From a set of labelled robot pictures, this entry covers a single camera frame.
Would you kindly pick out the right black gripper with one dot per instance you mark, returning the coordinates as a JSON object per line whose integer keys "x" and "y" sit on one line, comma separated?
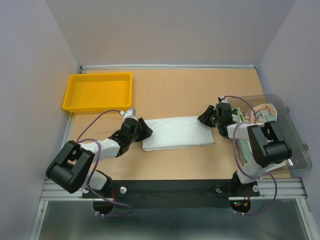
{"x": 205, "y": 117}

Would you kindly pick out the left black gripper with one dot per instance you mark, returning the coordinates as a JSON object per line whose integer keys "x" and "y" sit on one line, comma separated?
{"x": 145, "y": 132}

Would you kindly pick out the white terry towel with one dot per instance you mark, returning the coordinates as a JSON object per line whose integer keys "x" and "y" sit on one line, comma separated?
{"x": 177, "y": 133}

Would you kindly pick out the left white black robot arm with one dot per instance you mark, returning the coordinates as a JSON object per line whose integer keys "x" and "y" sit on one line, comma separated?
{"x": 70, "y": 169}

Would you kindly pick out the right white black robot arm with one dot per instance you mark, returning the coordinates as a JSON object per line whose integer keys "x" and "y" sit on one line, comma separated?
{"x": 267, "y": 141}

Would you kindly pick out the orange and green printed towel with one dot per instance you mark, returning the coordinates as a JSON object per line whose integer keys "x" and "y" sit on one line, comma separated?
{"x": 265, "y": 113}

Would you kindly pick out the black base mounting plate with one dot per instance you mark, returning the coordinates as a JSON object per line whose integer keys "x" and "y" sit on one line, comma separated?
{"x": 153, "y": 202}

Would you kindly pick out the yellow plastic tray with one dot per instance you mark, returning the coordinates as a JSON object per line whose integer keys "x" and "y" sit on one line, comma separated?
{"x": 98, "y": 92}

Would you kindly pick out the clear plastic storage bin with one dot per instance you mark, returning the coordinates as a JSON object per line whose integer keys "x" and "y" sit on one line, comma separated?
{"x": 298, "y": 165}

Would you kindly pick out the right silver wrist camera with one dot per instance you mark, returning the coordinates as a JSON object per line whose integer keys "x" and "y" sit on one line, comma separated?
{"x": 223, "y": 99}

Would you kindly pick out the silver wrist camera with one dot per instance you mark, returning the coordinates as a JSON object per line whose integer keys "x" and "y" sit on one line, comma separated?
{"x": 129, "y": 114}
{"x": 223, "y": 99}

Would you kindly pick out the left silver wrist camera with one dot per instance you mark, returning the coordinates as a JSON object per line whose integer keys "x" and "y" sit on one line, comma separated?
{"x": 129, "y": 114}

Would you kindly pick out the aluminium rail back edge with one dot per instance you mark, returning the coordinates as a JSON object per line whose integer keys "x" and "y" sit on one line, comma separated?
{"x": 83, "y": 69}

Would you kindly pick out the aluminium frame rail front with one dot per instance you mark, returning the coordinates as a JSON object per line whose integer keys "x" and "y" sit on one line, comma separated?
{"x": 221, "y": 188}

